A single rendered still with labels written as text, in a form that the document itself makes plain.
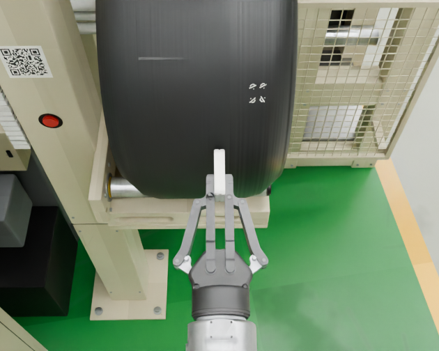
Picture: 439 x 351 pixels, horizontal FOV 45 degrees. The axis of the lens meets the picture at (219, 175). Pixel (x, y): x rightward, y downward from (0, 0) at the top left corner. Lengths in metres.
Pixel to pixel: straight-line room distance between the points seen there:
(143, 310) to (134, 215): 0.85
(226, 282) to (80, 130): 0.52
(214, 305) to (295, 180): 1.59
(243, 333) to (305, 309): 1.33
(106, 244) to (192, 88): 0.89
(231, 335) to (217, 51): 0.37
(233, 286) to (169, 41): 0.33
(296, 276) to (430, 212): 0.62
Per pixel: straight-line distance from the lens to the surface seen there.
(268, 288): 2.00
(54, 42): 0.92
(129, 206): 1.17
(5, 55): 0.96
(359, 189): 2.25
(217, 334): 0.66
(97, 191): 1.10
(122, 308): 1.99
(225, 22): 0.73
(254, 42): 0.73
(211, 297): 0.67
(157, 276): 2.01
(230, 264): 0.70
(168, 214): 1.15
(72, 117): 1.06
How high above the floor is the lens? 1.87
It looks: 58 degrees down
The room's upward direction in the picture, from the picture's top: straight up
